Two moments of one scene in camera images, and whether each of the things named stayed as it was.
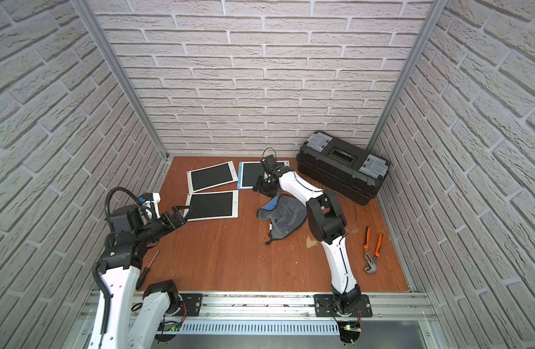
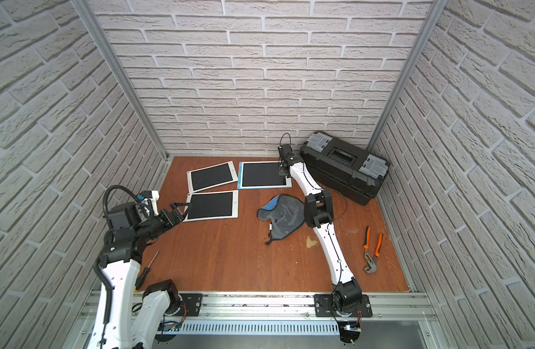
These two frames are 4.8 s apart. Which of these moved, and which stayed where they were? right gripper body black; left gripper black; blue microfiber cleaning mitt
Moved: right gripper body black
Stayed: blue microfiber cleaning mitt; left gripper black
